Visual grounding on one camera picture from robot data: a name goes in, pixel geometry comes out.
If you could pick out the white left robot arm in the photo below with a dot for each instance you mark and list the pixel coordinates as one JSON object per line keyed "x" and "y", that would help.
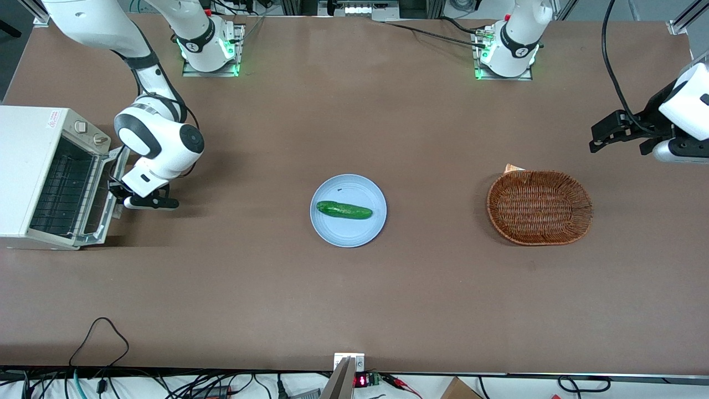
{"x": 518, "y": 33}

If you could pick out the beige oven knob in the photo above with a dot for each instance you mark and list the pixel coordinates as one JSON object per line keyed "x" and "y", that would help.
{"x": 100, "y": 139}
{"x": 81, "y": 127}

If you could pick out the brown wicker basket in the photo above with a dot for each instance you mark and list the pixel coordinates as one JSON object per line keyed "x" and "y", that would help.
{"x": 540, "y": 208}

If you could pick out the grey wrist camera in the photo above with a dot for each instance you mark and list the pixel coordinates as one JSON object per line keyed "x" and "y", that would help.
{"x": 687, "y": 152}
{"x": 155, "y": 203}

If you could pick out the toaster oven glass door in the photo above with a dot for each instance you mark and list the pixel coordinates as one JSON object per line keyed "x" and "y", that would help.
{"x": 95, "y": 238}

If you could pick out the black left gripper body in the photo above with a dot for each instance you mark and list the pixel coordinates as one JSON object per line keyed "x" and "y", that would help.
{"x": 651, "y": 119}

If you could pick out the cardboard box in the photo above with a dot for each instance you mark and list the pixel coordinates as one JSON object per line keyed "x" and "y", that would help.
{"x": 458, "y": 390}

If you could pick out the tan paper tag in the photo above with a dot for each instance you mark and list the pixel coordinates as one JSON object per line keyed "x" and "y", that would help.
{"x": 513, "y": 168}

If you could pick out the light blue round plate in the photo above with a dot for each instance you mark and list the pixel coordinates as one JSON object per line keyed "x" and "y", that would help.
{"x": 349, "y": 233}

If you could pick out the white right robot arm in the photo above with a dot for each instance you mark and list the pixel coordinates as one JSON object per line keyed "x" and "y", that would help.
{"x": 155, "y": 138}

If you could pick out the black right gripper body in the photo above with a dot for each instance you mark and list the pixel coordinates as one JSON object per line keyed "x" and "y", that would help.
{"x": 114, "y": 190}

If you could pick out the red clip lead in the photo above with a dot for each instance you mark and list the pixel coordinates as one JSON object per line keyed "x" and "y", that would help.
{"x": 399, "y": 382}

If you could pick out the aluminium frame strut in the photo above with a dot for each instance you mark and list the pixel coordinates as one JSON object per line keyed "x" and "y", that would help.
{"x": 40, "y": 16}
{"x": 680, "y": 26}

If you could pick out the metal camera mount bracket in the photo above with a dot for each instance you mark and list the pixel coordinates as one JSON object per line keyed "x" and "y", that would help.
{"x": 340, "y": 382}

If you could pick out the red print oven sticker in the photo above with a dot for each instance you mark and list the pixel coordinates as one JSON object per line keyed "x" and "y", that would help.
{"x": 54, "y": 118}

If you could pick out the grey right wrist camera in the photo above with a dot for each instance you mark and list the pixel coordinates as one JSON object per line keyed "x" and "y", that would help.
{"x": 155, "y": 203}

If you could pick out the black power adapter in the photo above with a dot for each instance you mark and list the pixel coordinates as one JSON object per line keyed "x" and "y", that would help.
{"x": 210, "y": 392}

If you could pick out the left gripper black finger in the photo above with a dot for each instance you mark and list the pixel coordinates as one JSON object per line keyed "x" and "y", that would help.
{"x": 601, "y": 146}
{"x": 612, "y": 124}

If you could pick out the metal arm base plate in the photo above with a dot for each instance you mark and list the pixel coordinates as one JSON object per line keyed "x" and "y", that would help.
{"x": 477, "y": 71}
{"x": 239, "y": 55}

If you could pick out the white toaster oven body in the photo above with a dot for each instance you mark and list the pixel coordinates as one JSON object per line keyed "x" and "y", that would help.
{"x": 22, "y": 166}

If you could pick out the green cucumber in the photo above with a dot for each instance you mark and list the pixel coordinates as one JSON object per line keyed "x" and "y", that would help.
{"x": 344, "y": 210}

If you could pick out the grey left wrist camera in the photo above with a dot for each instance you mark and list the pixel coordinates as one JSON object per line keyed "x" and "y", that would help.
{"x": 687, "y": 152}

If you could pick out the small red digit display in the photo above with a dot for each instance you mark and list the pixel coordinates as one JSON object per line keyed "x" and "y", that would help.
{"x": 361, "y": 380}

